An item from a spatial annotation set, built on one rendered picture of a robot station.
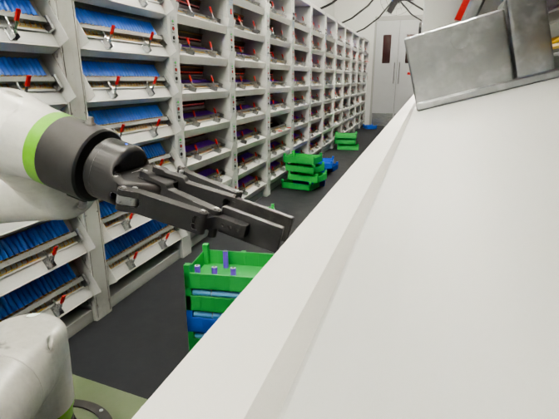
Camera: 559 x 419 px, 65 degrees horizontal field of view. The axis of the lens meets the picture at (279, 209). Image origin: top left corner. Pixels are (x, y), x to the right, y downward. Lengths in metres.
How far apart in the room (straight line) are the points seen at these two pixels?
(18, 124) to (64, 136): 0.06
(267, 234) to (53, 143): 0.26
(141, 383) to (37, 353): 0.85
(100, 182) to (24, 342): 0.36
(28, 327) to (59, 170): 0.36
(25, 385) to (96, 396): 0.33
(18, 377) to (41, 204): 0.25
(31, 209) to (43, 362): 0.24
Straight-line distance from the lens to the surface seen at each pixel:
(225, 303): 1.44
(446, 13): 0.59
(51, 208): 0.71
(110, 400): 1.06
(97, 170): 0.53
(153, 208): 0.47
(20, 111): 0.60
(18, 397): 0.74
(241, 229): 0.45
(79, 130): 0.55
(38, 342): 0.81
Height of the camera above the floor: 0.97
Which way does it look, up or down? 17 degrees down
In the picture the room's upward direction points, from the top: straight up
